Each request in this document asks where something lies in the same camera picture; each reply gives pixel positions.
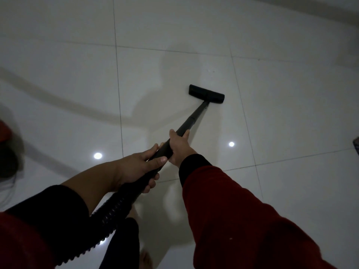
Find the person's right forearm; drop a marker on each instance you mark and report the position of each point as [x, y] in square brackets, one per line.
[230, 210]

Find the person's right hand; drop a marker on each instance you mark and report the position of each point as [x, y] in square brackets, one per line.
[179, 148]

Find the black vacuum floor nozzle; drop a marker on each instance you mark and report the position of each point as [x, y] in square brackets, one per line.
[206, 93]

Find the dark patterned doormat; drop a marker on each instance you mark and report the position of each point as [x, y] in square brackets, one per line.
[356, 146]

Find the person's left forearm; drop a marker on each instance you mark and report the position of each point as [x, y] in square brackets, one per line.
[84, 184]

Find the person's left hand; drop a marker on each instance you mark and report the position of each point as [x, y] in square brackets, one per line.
[131, 168]

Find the person's right thumb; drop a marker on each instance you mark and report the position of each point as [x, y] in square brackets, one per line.
[172, 135]

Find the black vacuum wand tube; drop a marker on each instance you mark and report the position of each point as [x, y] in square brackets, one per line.
[193, 117]

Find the person's left thumb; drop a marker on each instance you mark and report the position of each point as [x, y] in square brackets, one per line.
[157, 163]

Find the person's bare foot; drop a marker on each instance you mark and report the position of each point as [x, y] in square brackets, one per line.
[145, 260]

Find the person's black trouser leg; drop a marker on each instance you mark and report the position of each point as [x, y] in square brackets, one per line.
[123, 243]

